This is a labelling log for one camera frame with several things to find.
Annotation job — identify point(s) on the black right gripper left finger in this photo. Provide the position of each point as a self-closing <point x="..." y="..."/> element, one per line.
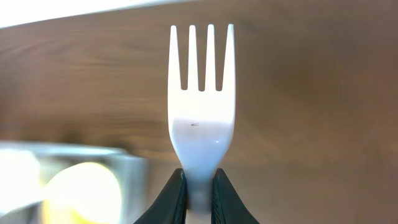
<point x="170" y="207"/>

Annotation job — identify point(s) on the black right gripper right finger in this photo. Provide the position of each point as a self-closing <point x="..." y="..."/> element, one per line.
<point x="226" y="206"/>

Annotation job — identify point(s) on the yellow plastic bowl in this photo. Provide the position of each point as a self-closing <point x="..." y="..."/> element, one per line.
<point x="87" y="192"/>

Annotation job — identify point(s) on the pink plastic fork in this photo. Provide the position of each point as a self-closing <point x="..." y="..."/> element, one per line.
<point x="201" y="123"/>

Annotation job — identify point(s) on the clear plastic storage box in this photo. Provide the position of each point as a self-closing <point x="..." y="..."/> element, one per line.
<point x="26" y="167"/>

